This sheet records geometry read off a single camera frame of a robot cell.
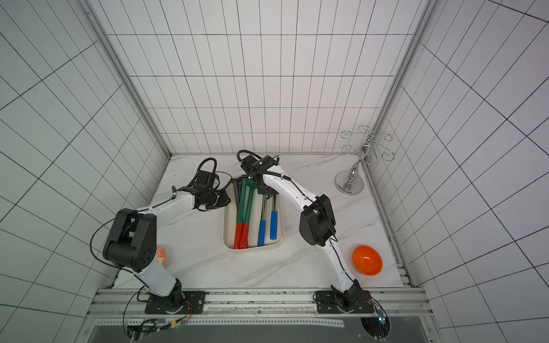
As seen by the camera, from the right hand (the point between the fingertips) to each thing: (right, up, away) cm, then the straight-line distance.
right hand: (276, 185), depth 92 cm
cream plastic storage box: (-11, -15, 0) cm, 19 cm away
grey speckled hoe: (-19, 0, +9) cm, 20 cm away
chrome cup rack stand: (+37, 0, +15) cm, 40 cm away
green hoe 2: (-15, -17, -7) cm, 23 cm away
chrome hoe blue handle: (-1, -13, -12) cm, 18 cm away
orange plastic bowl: (+36, -28, -12) cm, 47 cm away
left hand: (-22, -8, +2) cm, 24 cm away
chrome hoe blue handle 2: (-6, -16, -2) cm, 17 cm away
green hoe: (-12, -21, -10) cm, 27 cm away
